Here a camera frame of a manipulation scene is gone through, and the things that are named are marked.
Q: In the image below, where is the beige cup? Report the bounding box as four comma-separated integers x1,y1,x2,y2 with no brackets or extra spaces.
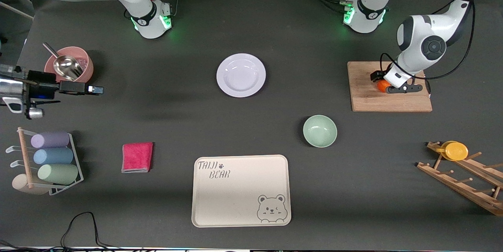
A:
12,174,50,196

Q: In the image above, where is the yellow cup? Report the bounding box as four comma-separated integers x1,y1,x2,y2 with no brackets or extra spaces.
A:
440,141,469,162

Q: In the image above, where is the purple cup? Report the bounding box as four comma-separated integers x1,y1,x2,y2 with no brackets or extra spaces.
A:
31,132,70,149

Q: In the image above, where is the grey metal frame bar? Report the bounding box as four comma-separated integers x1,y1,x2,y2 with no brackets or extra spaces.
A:
0,0,35,20

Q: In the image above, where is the white wire cup rack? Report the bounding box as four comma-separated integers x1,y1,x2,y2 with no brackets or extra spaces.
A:
6,127,84,196

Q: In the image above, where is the wooden peg drying rack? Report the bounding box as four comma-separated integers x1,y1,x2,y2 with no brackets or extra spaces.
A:
417,141,503,217

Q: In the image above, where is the beige bear print tray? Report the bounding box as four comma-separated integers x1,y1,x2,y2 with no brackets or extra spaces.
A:
191,155,292,228

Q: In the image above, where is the pink bowl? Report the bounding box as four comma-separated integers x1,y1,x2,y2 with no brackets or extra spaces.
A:
44,46,94,88

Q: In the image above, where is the light green bowl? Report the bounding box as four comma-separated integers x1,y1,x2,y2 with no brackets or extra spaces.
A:
303,115,338,148

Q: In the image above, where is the wooden cutting board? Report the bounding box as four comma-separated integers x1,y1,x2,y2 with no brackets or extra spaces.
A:
347,61,433,112

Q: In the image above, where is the metal scoop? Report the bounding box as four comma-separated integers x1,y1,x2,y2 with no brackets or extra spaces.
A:
42,42,84,82

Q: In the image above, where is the green cup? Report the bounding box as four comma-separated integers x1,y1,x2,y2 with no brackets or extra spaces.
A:
37,164,79,185

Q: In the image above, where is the pink folded cloth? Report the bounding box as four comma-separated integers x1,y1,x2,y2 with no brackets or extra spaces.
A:
121,142,154,173

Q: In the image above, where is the blue cup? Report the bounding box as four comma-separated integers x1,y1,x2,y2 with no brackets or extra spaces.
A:
33,148,74,165

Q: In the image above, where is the black cable on table edge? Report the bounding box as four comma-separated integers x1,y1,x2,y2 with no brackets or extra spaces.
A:
0,212,158,252

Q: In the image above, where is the white round plate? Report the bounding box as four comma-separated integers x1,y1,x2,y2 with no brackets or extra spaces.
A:
216,53,266,98

